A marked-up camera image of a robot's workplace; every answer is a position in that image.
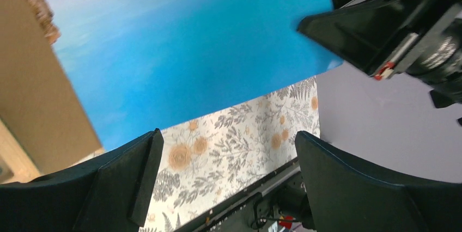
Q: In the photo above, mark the floral tablecloth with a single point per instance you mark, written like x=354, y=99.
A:
x=210, y=159

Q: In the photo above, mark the sea landscape photo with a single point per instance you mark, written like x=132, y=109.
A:
x=138, y=65

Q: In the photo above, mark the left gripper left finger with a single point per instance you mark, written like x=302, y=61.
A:
x=110, y=192

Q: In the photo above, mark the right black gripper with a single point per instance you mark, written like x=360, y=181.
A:
x=381, y=38

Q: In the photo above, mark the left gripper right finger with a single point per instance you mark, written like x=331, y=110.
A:
x=348, y=193

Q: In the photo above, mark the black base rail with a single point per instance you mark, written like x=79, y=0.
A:
x=276, y=202

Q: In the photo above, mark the wooden picture frame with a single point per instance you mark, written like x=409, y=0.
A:
x=16, y=165

